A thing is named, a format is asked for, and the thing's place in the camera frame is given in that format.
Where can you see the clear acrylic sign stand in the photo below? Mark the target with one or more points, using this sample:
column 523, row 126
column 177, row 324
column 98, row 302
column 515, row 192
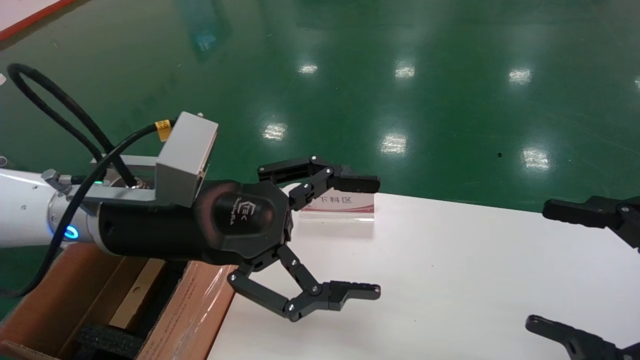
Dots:
column 345, row 207

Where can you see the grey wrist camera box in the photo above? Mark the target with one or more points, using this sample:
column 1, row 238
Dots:
column 182, row 155

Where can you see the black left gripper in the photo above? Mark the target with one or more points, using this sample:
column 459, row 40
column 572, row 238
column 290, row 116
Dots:
column 165, row 227

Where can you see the small cardboard box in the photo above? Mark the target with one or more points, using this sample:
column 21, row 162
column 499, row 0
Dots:
column 137, row 295

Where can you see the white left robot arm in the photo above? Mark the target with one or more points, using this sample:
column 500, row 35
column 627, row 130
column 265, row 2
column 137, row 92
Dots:
column 25, row 205

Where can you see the large cardboard box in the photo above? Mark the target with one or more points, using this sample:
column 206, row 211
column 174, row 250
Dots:
column 195, row 310

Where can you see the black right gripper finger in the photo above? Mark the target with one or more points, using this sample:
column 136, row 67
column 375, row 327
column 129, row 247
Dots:
column 600, row 212
column 580, row 345

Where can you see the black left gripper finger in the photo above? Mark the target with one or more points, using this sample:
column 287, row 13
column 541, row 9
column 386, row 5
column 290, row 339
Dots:
column 327, row 176
column 305, row 300

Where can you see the black foam block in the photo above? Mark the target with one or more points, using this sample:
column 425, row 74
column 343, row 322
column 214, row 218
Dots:
column 107, row 342

